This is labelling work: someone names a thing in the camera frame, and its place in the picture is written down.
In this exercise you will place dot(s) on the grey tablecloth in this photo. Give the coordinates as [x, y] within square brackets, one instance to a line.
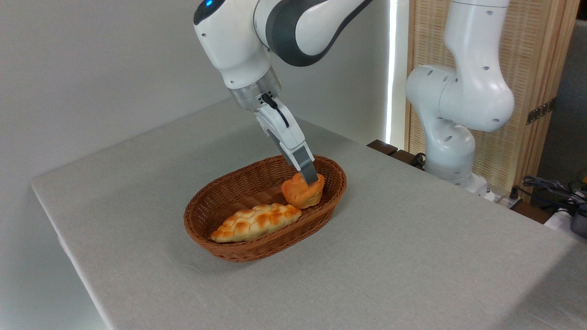
[137, 206]

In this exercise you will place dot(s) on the white power strip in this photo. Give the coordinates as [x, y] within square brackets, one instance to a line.
[504, 200]

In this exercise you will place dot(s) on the long braided bread loaf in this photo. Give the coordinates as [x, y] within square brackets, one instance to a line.
[257, 222]

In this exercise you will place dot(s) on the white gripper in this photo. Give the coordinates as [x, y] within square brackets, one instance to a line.
[284, 128]

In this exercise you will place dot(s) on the dark metal screen hinge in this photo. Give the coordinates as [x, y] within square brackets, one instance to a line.
[541, 111]

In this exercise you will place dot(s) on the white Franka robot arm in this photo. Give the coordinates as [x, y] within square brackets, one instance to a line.
[458, 96]

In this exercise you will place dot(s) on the brown oval wicker basket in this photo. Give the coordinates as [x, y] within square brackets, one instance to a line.
[220, 206]

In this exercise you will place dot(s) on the round orange bread bun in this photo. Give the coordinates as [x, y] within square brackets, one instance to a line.
[302, 195]

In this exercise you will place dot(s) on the bamboo folding screen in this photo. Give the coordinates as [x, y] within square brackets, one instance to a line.
[532, 50]

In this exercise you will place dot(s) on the dark brown wooden furniture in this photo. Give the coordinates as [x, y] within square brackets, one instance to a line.
[383, 147]

